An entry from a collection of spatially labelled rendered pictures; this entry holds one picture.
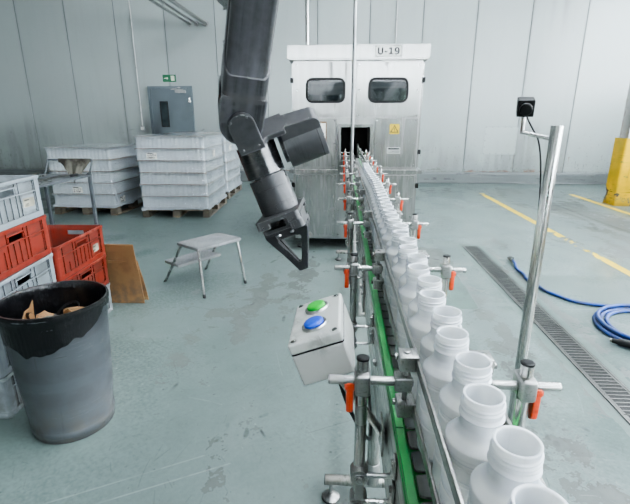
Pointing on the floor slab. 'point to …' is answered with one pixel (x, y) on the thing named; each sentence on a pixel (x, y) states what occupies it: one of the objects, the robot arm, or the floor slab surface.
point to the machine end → (325, 107)
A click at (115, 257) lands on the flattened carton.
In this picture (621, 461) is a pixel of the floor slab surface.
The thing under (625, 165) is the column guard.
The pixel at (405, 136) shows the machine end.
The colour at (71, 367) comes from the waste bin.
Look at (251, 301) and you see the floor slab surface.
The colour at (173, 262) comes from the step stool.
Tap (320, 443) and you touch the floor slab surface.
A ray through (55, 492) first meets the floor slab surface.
